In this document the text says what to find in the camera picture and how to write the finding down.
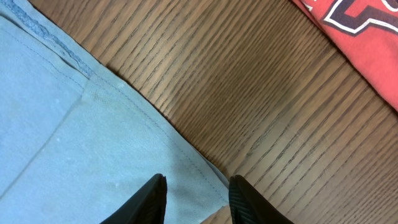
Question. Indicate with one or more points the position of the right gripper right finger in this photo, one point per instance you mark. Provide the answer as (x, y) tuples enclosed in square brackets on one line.
[(248, 206)]

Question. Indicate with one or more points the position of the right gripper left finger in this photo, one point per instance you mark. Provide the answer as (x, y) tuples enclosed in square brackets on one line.
[(146, 206)]

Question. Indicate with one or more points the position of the light blue printed t-shirt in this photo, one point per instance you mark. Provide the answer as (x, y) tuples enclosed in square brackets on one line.
[(77, 141)]

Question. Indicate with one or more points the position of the red t-shirt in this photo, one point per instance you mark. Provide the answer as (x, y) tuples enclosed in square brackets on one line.
[(366, 32)]

